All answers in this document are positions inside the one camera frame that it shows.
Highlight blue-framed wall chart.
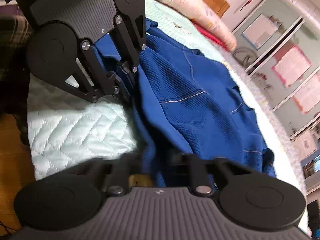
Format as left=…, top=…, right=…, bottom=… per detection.
left=241, top=14, right=283, bottom=50

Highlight white drawer cabinet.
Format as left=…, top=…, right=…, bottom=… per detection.
left=300, top=140, right=320, bottom=195

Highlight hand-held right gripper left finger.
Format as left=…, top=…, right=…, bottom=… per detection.
left=62, top=154, right=150, bottom=197

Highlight red blanket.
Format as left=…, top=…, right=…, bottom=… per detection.
left=192, top=21, right=230, bottom=53

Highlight person's dark plaid clothing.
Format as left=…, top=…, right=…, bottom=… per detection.
left=0, top=14, right=34, bottom=147

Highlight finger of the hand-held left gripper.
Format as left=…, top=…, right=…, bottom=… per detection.
left=111, top=12, right=148, bottom=75
left=65, top=41, right=123, bottom=103

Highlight quilted bee-print bedspread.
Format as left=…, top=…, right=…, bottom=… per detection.
left=26, top=0, right=308, bottom=230

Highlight sliding-door wardrobe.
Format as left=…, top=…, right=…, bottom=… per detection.
left=231, top=0, right=320, bottom=150

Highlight blue knit sweater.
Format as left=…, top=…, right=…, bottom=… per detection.
left=96, top=17, right=277, bottom=188

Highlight pink-bordered paper poster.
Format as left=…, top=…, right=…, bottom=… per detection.
left=272, top=44, right=312, bottom=88
left=292, top=77, right=320, bottom=114

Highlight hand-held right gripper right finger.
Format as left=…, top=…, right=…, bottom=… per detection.
left=172, top=154, right=253, bottom=195

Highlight floral rolled quilt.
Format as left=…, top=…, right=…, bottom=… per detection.
left=140, top=0, right=237, bottom=52

